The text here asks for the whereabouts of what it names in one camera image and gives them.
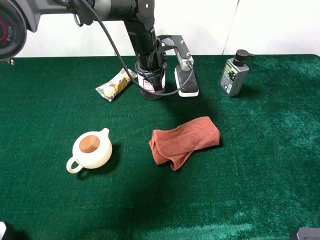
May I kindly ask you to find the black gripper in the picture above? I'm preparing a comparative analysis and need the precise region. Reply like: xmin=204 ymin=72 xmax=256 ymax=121
xmin=124 ymin=21 xmax=164 ymax=92

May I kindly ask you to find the black mesh pen holder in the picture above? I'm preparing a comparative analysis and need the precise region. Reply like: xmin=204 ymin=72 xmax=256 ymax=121
xmin=134 ymin=61 xmax=167 ymax=100

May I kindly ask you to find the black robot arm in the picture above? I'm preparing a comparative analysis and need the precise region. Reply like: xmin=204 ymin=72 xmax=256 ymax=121
xmin=0 ymin=0 xmax=167 ymax=96

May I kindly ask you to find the grey object bottom right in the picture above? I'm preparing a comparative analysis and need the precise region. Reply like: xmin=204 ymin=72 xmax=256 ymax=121
xmin=289 ymin=227 xmax=320 ymax=240

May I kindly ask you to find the black white board eraser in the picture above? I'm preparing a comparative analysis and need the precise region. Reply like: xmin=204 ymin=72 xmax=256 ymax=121
xmin=174 ymin=64 xmax=199 ymax=98

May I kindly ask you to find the packaged quail eggs snack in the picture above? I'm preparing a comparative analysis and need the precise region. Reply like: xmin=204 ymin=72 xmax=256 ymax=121
xmin=95 ymin=68 xmax=131 ymax=102

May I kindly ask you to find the rust brown folded towel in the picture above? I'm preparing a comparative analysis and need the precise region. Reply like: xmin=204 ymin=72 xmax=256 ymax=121
xmin=148 ymin=116 xmax=220 ymax=171

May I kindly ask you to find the grey pump dispenser bottle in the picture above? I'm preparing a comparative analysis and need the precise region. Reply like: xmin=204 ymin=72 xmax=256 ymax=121
xmin=220 ymin=49 xmax=255 ymax=97

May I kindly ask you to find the cream ceramic teapot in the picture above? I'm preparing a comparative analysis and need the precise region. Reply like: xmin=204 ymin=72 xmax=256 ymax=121
xmin=66 ymin=128 xmax=113 ymax=174

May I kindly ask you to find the green velvet table cloth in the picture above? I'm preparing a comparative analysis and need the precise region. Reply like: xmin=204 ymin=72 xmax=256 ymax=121
xmin=0 ymin=54 xmax=320 ymax=240

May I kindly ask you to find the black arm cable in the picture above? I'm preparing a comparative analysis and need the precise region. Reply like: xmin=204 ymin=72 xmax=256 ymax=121
xmin=72 ymin=0 xmax=195 ymax=97

